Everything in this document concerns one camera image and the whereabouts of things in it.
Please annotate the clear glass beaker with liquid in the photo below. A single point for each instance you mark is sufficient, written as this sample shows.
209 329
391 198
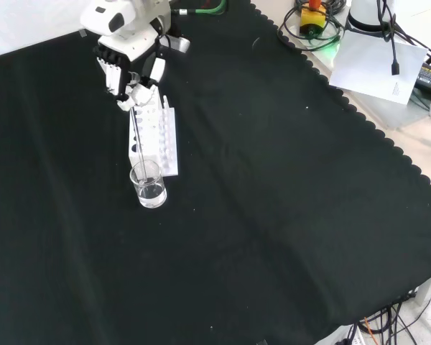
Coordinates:
149 188

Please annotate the pale board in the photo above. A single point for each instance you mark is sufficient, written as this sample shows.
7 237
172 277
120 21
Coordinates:
391 109

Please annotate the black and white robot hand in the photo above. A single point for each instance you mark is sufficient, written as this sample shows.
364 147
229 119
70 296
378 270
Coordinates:
129 54

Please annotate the grey tape piece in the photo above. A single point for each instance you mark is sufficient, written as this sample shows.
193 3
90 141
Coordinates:
82 34

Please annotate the clear glass rod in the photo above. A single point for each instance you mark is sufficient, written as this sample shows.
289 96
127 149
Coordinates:
139 143

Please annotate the white paper sheet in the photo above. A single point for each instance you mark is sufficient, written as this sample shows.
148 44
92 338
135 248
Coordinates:
377 66

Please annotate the black scalloped bench cloth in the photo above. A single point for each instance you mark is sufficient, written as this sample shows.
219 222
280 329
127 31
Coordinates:
237 201

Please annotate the yellow emergency stop button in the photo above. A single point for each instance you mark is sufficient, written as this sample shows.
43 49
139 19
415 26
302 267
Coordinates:
312 19

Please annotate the white test tube rack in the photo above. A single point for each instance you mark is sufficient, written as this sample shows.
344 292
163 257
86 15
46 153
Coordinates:
154 136

